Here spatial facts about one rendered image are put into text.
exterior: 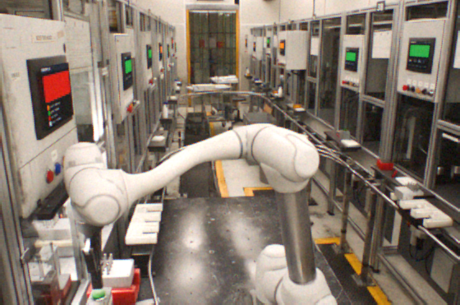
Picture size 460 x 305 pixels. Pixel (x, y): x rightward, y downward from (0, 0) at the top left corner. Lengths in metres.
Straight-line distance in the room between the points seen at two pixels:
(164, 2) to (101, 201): 9.05
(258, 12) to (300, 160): 8.92
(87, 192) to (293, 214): 0.63
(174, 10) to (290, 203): 8.80
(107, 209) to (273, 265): 0.83
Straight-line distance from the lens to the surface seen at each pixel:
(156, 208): 2.10
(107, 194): 0.85
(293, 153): 1.04
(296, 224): 1.21
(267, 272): 1.53
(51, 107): 1.06
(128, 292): 1.36
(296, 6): 10.08
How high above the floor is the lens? 1.78
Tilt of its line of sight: 15 degrees down
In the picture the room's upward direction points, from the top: straight up
